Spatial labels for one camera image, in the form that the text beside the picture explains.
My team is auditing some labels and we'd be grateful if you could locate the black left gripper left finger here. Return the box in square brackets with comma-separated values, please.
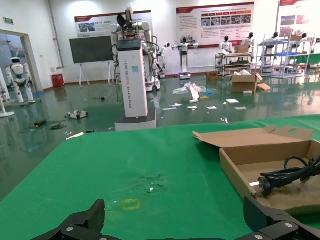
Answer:
[32, 199, 108, 240]

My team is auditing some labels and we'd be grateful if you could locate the green tablecloth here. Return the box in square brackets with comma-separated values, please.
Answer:
[0, 114, 320, 240]

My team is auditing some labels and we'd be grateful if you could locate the red bin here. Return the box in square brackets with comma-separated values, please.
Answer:
[51, 72, 65, 89]

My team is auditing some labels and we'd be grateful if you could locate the large open cardboard box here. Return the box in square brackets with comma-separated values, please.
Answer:
[229, 72, 264, 94]

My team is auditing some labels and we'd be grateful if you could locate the red-header wall poster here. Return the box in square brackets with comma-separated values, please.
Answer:
[175, 1, 255, 49]

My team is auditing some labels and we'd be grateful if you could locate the clear plastic bag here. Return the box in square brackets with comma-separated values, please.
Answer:
[172, 82, 208, 95]

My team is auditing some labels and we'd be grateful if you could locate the wide wall poster with photo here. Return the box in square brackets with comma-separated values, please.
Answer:
[74, 10, 153, 38]

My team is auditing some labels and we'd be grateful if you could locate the cardboard box with torn rim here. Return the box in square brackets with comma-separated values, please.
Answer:
[192, 124, 320, 218]

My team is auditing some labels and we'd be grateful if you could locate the low metal rack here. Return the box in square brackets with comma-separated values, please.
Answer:
[214, 51, 254, 77]

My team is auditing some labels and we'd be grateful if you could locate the green covered table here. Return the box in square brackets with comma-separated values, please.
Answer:
[294, 53, 320, 70]

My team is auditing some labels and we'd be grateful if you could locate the black display on stand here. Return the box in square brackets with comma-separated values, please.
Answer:
[69, 35, 113, 86]

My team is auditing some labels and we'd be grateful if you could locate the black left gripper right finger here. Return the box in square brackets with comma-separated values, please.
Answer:
[239, 196, 320, 240]

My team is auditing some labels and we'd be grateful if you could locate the wall pipe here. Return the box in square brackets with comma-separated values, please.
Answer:
[48, 0, 65, 70]

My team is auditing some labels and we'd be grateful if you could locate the black power cable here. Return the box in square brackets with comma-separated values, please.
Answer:
[257, 152, 320, 198]

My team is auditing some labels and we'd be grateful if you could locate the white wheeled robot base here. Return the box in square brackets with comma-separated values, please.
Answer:
[145, 71, 162, 93]

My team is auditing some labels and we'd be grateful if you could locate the cardboard box on rack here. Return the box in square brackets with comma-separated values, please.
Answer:
[234, 44, 250, 54]

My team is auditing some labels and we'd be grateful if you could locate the wall poster with red pictures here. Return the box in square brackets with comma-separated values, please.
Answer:
[278, 0, 320, 41]

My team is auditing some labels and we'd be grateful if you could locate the white device on floor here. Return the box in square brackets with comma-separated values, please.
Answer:
[64, 109, 89, 120]

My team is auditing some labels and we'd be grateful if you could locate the tall metal shelving unit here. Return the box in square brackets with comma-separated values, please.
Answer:
[256, 34, 310, 79]

